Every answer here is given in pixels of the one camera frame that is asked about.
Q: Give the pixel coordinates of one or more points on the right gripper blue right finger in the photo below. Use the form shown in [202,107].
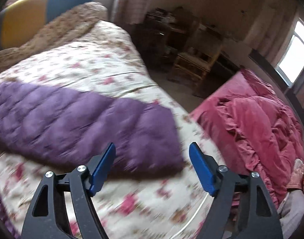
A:
[256,215]

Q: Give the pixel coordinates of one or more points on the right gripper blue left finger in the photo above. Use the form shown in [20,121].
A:
[47,215]

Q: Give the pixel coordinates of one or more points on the purple quilted down jacket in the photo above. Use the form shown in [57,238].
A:
[65,127]

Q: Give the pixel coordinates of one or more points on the red crumpled blanket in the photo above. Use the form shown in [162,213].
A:
[254,130]

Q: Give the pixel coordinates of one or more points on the cream floral quilt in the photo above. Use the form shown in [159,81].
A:
[105,61]

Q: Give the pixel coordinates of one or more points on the bright side window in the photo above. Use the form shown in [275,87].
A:
[292,63]

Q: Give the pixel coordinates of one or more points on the dark wooden cluttered shelf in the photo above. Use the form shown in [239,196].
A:
[188,50]

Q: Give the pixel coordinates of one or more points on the small-floral beige pillow cover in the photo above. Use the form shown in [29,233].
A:
[68,26]

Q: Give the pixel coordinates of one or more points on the grey yellow blue headboard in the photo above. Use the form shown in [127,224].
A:
[20,21]

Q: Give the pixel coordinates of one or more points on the pink window curtain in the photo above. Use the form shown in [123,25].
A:
[131,11]

